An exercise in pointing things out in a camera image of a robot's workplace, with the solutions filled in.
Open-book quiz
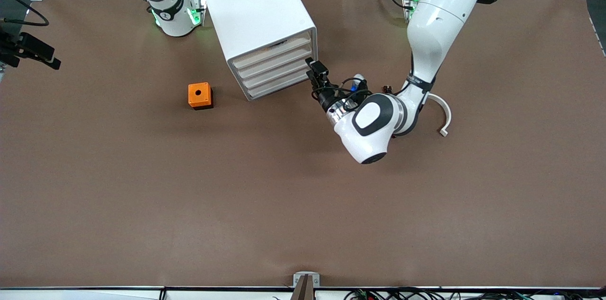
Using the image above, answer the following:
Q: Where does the white plastic drawer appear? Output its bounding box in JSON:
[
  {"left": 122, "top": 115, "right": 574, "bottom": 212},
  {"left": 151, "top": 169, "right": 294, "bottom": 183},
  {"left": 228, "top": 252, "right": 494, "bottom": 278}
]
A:
[
  {"left": 245, "top": 71, "right": 315, "bottom": 101},
  {"left": 235, "top": 44, "right": 317, "bottom": 79},
  {"left": 240, "top": 56, "right": 314, "bottom": 89},
  {"left": 230, "top": 29, "right": 317, "bottom": 70}
]

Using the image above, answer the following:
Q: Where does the white drawer cabinet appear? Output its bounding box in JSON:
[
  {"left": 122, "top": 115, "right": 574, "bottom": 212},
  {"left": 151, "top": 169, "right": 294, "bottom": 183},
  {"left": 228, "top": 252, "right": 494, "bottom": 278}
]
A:
[{"left": 199, "top": 0, "right": 319, "bottom": 102}]

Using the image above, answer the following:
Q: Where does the brown table mat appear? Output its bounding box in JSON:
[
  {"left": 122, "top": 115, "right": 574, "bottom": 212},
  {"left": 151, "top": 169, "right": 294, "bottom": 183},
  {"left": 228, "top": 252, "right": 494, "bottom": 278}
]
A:
[{"left": 0, "top": 0, "right": 606, "bottom": 289}]

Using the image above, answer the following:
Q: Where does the orange box with hole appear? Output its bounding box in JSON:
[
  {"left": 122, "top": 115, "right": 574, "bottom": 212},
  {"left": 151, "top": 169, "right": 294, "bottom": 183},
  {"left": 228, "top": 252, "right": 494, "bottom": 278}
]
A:
[{"left": 188, "top": 82, "right": 214, "bottom": 110}]

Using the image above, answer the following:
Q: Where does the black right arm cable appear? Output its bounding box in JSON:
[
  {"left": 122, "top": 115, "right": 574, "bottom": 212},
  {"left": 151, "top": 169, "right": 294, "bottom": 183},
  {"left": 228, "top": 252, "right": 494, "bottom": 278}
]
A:
[{"left": 0, "top": 0, "right": 50, "bottom": 26}]

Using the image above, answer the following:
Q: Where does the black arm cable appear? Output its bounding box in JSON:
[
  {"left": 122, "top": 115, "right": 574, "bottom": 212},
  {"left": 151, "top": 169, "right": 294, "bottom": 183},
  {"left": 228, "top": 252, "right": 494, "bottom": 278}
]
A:
[
  {"left": 310, "top": 54, "right": 429, "bottom": 114},
  {"left": 0, "top": 0, "right": 50, "bottom": 26}
]

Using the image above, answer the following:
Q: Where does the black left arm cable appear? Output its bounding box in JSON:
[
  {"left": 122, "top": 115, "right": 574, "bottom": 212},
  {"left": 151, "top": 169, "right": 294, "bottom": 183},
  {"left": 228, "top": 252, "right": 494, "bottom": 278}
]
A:
[{"left": 310, "top": 54, "right": 429, "bottom": 114}]

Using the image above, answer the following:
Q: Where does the white curved plastic bracket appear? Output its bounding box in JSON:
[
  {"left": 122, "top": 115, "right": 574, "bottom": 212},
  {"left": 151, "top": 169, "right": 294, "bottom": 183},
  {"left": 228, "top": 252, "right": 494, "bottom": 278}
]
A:
[{"left": 426, "top": 93, "right": 453, "bottom": 137}]

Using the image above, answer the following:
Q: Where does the metal bracket with post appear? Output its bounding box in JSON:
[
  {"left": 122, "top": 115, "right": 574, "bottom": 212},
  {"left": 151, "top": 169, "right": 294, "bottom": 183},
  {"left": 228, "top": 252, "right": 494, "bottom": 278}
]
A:
[{"left": 291, "top": 272, "right": 321, "bottom": 300}]

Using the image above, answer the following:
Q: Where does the black cable bundle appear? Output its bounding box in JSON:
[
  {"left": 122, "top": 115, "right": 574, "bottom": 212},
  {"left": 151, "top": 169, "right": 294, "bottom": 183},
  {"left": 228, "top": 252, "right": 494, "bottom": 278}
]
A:
[{"left": 343, "top": 287, "right": 606, "bottom": 300}]

